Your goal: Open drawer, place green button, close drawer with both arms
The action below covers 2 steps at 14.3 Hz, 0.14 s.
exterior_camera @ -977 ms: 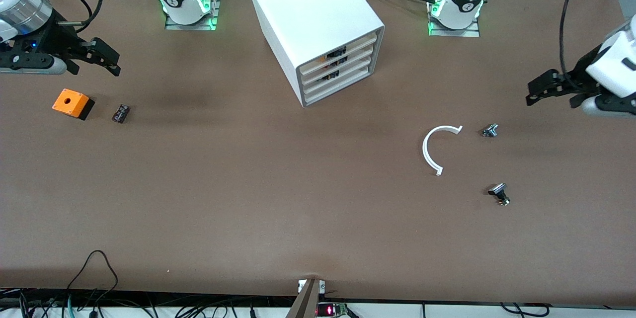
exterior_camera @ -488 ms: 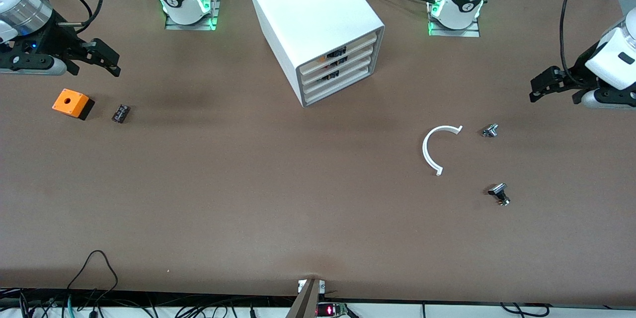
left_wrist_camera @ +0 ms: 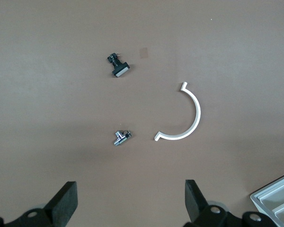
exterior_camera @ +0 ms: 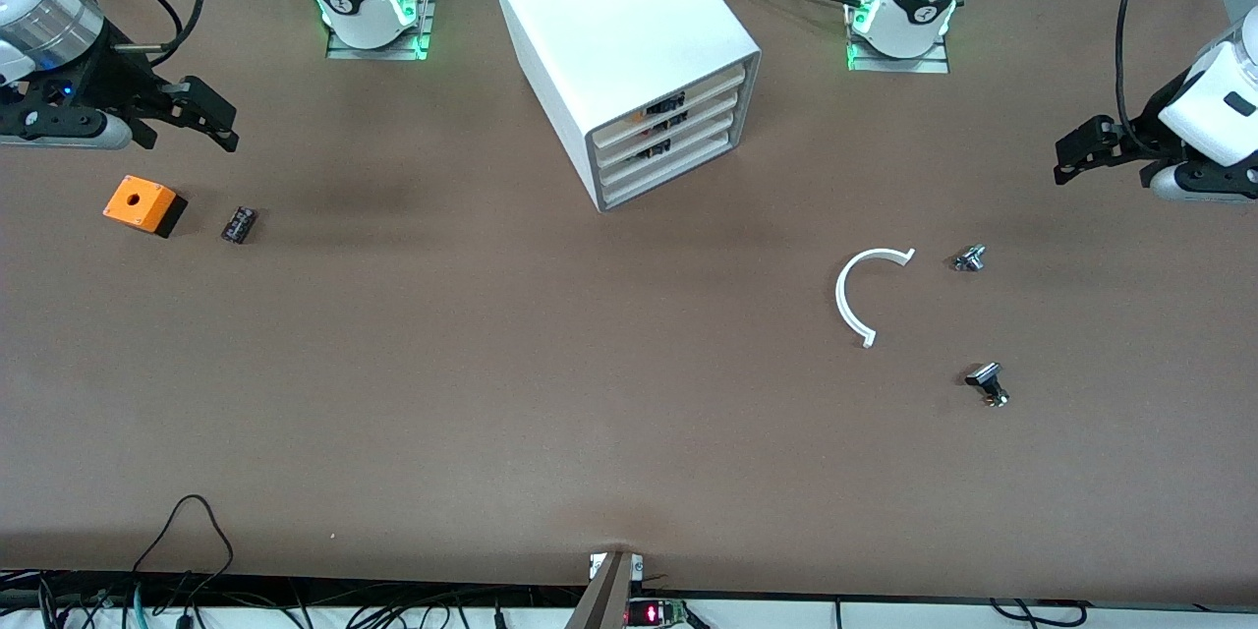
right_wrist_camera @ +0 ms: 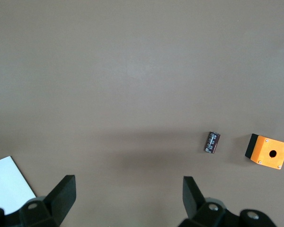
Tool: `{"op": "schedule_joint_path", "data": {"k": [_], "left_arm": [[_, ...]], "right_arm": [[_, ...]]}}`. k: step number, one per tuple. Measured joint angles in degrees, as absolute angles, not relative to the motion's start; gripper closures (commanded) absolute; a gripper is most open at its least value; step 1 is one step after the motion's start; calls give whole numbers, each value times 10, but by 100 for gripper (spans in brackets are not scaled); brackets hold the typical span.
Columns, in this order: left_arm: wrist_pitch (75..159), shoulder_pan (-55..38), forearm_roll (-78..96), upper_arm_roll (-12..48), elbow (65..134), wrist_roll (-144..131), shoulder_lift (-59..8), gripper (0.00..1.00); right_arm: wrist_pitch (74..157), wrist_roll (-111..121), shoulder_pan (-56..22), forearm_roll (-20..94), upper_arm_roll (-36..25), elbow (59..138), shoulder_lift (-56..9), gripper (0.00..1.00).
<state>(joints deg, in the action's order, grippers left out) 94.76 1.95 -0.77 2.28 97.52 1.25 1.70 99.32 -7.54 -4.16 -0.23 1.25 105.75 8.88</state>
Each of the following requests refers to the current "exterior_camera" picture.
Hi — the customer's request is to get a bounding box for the white drawer cabinet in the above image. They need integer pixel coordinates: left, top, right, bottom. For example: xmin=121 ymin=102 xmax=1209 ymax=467
xmin=486 ymin=0 xmax=763 ymax=214

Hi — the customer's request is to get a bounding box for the black looped cable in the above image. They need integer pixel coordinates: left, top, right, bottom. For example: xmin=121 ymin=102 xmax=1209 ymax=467
xmin=128 ymin=494 xmax=237 ymax=629

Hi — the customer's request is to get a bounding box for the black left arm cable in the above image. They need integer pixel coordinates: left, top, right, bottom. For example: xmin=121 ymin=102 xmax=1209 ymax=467
xmin=1114 ymin=0 xmax=1156 ymax=153

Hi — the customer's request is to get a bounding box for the orange button enclosure box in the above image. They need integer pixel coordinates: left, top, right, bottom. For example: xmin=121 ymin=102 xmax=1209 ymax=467
xmin=102 ymin=175 xmax=188 ymax=239

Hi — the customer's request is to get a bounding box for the small device with red LED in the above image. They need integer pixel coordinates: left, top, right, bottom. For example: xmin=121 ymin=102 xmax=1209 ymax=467
xmin=626 ymin=598 xmax=689 ymax=628

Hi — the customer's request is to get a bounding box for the white plastic drawer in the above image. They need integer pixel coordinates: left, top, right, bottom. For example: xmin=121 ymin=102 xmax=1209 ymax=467
xmin=595 ymin=64 xmax=753 ymax=155
xmin=600 ymin=130 xmax=740 ymax=208
xmin=597 ymin=86 xmax=750 ymax=174
xmin=599 ymin=108 xmax=746 ymax=192

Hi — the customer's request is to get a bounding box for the aluminium left arm base plate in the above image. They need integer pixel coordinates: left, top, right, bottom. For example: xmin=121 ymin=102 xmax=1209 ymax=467
xmin=847 ymin=0 xmax=952 ymax=75

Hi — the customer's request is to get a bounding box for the white semicircular plastic clamp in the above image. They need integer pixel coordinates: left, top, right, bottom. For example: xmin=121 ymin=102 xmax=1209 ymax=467
xmin=834 ymin=247 xmax=917 ymax=349

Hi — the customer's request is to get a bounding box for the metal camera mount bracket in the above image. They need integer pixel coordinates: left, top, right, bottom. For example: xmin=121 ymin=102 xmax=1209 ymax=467
xmin=565 ymin=550 xmax=645 ymax=629

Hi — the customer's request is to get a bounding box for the aluminium right arm base plate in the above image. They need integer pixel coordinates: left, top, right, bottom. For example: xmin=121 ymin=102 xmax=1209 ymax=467
xmin=326 ymin=0 xmax=438 ymax=60

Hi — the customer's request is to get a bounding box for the black pushbutton with white cap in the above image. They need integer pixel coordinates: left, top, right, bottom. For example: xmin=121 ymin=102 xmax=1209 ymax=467
xmin=964 ymin=362 xmax=1010 ymax=409

